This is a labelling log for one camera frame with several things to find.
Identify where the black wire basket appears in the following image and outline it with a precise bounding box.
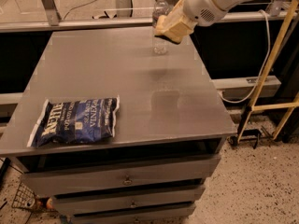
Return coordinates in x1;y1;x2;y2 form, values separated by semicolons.
12;183;36;210

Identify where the grey drawer cabinet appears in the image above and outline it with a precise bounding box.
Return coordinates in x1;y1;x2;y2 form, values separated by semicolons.
0;27;235;224

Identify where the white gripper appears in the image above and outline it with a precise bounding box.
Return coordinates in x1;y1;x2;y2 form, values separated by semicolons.
155;0;227;44

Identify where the yellow metal stand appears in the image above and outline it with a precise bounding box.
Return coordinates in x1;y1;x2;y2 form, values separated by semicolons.
229;0;299;149

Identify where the metal railing frame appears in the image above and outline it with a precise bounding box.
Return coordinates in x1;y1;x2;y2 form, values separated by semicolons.
0;0;299;34

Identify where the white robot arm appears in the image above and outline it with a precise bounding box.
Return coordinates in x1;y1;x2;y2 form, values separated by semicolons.
154;0;252;44

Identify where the white cable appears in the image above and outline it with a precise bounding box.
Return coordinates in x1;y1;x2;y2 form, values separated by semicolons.
219;9;273;105

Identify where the yellow sponge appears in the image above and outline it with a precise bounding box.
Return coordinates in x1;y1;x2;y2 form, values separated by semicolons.
154;15;171;36

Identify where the blue Kettle chip bag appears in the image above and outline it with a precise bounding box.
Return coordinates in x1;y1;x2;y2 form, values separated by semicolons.
27;96;120;147

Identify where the clear plastic water bottle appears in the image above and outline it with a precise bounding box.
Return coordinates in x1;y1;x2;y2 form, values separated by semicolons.
152;0;170;55

